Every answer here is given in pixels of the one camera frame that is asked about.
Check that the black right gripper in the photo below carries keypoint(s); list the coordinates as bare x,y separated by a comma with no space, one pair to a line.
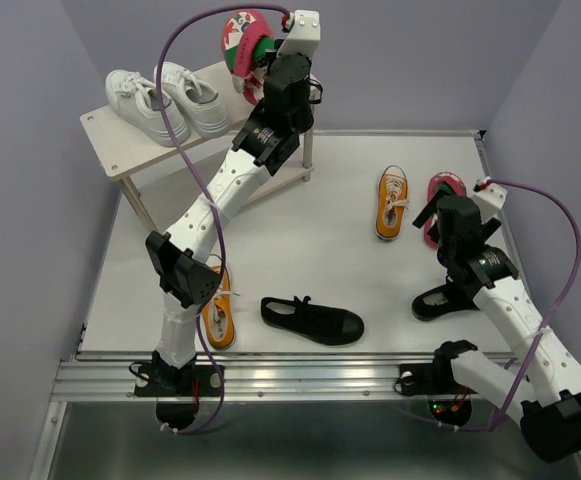
419,221

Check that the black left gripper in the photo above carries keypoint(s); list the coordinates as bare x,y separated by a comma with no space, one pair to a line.
308,62

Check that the white sneaker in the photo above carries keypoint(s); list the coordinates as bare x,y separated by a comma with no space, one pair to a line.
134,99
196,99

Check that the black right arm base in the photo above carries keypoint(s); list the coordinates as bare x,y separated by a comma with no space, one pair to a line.
450,403

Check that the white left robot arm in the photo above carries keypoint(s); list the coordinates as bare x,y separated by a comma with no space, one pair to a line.
220,190

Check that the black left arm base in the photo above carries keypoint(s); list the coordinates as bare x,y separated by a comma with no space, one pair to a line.
188,399

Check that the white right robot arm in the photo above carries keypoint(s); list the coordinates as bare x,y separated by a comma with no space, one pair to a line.
544,397

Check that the orange sneaker near shelf side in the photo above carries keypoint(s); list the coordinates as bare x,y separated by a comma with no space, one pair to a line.
392,201

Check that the white wooden shoe shelf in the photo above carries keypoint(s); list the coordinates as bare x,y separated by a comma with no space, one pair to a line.
124,150

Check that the black sneaker right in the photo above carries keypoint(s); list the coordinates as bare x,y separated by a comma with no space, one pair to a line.
440,301

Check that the black sneaker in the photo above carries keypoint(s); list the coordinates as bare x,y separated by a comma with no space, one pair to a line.
440,301
321,324

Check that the black sneaker centre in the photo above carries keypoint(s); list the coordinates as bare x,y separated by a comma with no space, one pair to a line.
321,324

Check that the orange sneaker front left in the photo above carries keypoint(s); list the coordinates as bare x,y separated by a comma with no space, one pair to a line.
218,316

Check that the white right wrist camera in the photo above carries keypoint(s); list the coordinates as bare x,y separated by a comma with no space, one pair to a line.
489,197

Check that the aluminium mounting rail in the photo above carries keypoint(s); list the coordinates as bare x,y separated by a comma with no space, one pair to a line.
251,378

